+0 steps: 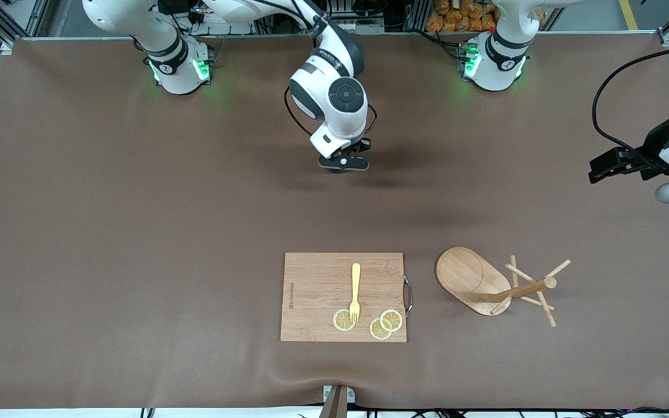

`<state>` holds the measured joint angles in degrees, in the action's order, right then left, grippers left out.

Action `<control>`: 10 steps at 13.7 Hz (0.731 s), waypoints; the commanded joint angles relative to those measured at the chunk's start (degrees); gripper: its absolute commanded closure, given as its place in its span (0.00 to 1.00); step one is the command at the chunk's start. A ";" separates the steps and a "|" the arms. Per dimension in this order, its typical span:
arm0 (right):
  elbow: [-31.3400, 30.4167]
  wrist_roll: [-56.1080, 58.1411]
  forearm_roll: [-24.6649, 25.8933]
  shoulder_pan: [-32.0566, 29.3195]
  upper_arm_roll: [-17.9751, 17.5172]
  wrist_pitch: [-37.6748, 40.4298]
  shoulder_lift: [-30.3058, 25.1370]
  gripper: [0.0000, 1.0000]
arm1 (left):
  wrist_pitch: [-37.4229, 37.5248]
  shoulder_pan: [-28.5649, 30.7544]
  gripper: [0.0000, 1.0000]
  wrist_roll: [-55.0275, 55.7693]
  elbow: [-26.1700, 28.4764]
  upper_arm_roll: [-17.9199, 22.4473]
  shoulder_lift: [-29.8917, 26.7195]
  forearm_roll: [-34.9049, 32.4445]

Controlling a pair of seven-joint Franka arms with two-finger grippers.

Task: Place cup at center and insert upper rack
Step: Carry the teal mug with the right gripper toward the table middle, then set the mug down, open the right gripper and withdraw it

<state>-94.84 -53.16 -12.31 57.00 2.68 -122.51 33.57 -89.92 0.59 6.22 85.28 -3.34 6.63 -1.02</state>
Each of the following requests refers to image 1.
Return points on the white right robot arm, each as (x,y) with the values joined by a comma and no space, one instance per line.
(334,98)

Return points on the wooden mug rack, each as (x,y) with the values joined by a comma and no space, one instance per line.
(462,276)

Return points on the orange bagged goods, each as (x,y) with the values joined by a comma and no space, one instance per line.
(456,14)

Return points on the bamboo cutting board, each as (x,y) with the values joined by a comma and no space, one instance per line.
(323,290)

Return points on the metal table edge bracket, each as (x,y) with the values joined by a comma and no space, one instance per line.
(337,397)

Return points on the lemon slice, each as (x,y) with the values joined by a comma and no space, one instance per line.
(378,331)
(392,320)
(341,320)

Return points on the brown table mat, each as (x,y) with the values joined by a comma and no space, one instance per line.
(137,232)

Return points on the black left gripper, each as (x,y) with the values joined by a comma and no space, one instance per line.
(653,144)

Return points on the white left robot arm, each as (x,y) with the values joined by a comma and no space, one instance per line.
(494,64)

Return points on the yellow plastic fork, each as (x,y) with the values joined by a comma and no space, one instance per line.
(356,284)

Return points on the white power strip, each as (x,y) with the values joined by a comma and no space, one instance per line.
(224,26)

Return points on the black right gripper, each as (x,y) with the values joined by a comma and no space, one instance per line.
(364,147)

